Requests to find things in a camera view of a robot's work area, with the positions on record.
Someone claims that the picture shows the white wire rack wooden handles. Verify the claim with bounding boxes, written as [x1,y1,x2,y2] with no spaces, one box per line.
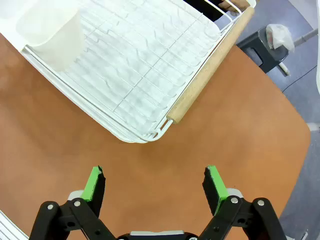
[21,0,256,145]

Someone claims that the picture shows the thin black floor cable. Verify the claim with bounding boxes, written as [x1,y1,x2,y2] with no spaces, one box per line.
[281,66,319,94]

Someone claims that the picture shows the dark trash bin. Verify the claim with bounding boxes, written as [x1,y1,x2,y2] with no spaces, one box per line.
[236,27,289,74]

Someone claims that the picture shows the white ribbed drip tray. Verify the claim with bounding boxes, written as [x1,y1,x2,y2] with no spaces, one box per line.
[0,0,257,145]

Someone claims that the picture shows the person's left hand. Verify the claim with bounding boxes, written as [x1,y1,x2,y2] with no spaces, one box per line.
[217,0,251,13]

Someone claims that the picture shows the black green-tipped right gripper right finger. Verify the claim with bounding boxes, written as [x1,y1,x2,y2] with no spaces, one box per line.
[197,164,286,240]

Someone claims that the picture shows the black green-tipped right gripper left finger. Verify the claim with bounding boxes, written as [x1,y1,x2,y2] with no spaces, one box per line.
[29,165,117,240]

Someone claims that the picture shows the white ribbed plastic object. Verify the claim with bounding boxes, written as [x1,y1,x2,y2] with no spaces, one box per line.
[0,209,30,240]

